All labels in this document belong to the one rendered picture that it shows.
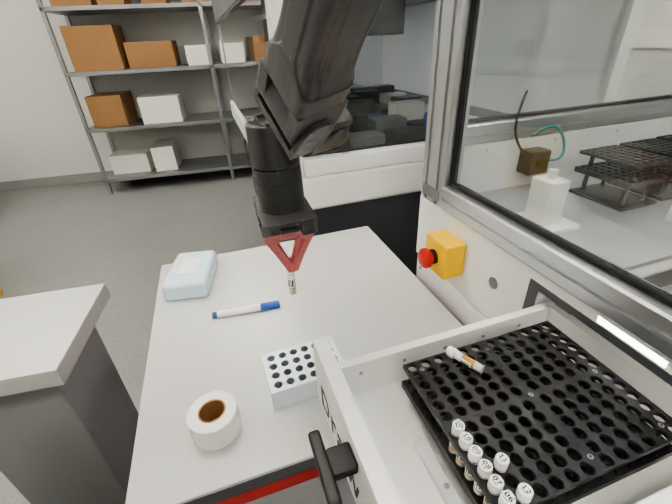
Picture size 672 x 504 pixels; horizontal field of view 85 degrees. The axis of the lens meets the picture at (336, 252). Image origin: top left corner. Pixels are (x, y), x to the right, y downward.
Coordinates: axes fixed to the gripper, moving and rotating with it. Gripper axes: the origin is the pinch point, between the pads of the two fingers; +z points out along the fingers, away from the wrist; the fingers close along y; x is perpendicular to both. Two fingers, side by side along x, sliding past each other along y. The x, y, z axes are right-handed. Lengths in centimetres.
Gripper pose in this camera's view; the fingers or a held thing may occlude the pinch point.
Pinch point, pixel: (291, 264)
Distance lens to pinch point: 52.0
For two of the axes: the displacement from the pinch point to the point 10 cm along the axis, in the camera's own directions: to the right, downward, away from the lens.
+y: -3.0, -5.0, 8.2
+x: -9.5, 2.1, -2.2
